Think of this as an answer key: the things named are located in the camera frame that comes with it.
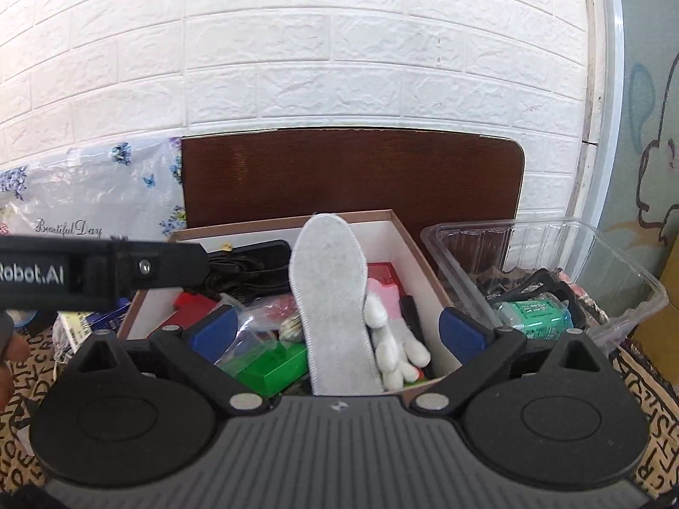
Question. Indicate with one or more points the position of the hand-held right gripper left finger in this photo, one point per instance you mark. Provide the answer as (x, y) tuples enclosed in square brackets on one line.
[(215, 331)]

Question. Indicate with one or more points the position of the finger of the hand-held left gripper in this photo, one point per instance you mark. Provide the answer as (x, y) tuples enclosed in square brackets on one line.
[(170, 268)]

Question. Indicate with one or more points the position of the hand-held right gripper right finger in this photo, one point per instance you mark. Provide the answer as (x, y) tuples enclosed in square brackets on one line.
[(459, 331)]

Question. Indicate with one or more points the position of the person's left hand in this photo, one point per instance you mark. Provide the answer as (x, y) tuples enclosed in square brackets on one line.
[(16, 349)]

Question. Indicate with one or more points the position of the red plastic item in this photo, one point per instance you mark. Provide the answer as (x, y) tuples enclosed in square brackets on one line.
[(196, 305)]

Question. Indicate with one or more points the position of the clear plastic bag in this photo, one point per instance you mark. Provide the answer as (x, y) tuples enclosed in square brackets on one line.
[(262, 318)]

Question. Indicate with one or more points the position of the small black item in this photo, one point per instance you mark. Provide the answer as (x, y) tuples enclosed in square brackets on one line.
[(411, 315)]

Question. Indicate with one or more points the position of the green packet box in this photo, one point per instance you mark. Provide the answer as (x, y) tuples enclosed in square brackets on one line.
[(270, 368)]

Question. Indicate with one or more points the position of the white labelled box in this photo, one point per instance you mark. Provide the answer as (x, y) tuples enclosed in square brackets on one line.
[(74, 331)]

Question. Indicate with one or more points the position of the white plush toy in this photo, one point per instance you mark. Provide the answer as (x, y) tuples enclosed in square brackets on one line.
[(390, 347)]

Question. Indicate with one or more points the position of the green bottle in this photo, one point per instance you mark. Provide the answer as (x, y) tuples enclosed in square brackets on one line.
[(533, 315)]

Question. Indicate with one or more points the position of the blue packet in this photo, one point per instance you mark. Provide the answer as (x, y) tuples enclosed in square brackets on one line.
[(111, 318)]

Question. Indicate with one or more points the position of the black pouch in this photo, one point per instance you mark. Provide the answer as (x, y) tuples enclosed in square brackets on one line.
[(249, 262)]

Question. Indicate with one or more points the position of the pink packet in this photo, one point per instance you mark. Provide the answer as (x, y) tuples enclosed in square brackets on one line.
[(384, 302)]

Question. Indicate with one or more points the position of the red box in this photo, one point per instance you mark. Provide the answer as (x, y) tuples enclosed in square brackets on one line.
[(384, 274)]

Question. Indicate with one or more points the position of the floral plastic sheet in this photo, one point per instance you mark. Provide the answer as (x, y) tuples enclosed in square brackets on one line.
[(90, 196)]

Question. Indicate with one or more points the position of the open cardboard box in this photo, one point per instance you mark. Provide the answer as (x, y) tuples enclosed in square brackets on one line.
[(395, 246)]

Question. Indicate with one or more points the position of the grey felt insole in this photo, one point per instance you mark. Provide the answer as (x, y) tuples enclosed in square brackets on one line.
[(331, 286)]

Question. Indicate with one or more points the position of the clear plastic container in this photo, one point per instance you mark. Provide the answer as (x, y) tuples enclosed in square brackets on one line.
[(599, 270)]

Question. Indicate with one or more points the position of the dark wooden board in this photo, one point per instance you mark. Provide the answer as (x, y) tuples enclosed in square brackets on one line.
[(350, 175)]

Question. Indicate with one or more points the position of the letter-printed tablecloth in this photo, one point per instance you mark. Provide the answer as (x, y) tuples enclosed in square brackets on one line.
[(647, 397)]

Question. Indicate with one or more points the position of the cartoon wall poster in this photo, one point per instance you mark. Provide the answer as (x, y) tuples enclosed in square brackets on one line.
[(652, 159)]

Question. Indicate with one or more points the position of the white door frame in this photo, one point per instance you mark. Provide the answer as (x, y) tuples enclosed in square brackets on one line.
[(599, 90)]

